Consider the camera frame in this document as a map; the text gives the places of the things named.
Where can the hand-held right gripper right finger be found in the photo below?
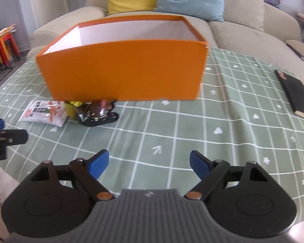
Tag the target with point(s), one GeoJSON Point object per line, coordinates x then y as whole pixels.
{"type": "Point", "coordinates": [198, 163]}

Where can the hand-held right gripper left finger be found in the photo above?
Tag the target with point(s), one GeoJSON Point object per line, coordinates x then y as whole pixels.
{"type": "Point", "coordinates": [101, 162]}

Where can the orange cardboard box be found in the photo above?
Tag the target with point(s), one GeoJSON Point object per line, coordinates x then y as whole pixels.
{"type": "Point", "coordinates": [121, 70]}

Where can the person's white clothing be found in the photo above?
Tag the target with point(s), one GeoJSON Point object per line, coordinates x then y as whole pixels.
{"type": "Point", "coordinates": [0, 182]}

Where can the white carrot-print snack packet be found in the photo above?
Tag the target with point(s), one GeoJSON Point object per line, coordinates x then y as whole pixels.
{"type": "Point", "coordinates": [40, 114]}

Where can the small black packet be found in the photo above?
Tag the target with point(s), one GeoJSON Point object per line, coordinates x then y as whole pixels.
{"type": "Point", "coordinates": [98, 121]}

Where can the clear packet of round candies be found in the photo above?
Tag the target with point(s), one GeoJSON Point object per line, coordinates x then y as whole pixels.
{"type": "Point", "coordinates": [95, 108]}

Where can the green checked tablecloth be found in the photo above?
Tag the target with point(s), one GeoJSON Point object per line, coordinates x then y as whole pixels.
{"type": "Point", "coordinates": [217, 106]}

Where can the dark yellow-print snack packet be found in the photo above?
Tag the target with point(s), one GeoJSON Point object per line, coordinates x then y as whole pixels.
{"type": "Point", "coordinates": [74, 106]}

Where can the red and yellow stools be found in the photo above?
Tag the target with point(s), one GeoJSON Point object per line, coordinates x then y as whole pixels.
{"type": "Point", "coordinates": [5, 44]}

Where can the stack of papers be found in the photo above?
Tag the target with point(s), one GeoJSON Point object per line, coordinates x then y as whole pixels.
{"type": "Point", "coordinates": [3, 31]}

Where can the black notebook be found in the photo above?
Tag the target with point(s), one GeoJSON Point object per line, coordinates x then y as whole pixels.
{"type": "Point", "coordinates": [296, 93]}

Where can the beige sofa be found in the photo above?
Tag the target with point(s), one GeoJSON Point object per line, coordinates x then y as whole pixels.
{"type": "Point", "coordinates": [243, 30]}

